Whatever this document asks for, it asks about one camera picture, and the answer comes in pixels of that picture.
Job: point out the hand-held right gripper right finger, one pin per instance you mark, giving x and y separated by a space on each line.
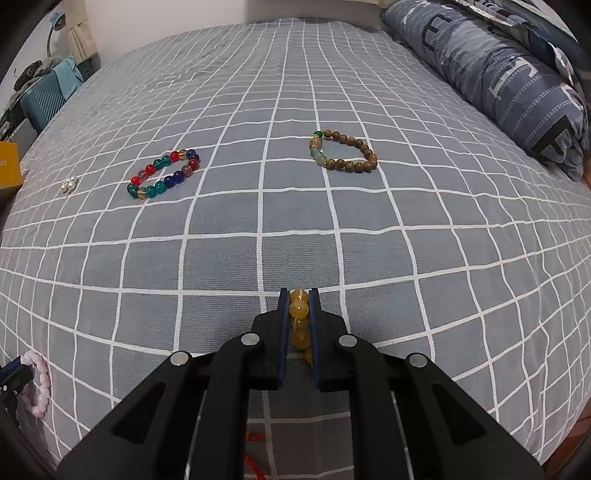
314 337

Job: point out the orange box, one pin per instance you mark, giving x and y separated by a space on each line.
8 170

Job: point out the teal ribbed suitcase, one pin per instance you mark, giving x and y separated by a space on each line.
41 102

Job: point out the light blue cloth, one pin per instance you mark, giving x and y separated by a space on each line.
68 76

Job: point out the grey-blue lettered quilt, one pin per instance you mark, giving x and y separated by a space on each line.
498 74

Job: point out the blue desk lamp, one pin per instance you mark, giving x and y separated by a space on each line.
54 25

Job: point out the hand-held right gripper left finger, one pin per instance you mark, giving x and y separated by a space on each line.
280 337

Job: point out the beige curtain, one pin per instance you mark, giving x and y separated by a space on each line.
82 44

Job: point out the grey checked bed sheet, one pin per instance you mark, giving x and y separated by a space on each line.
295 221

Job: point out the patterned dark blue pillow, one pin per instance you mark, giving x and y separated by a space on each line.
531 27

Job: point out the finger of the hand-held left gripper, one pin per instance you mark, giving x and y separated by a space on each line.
10 374

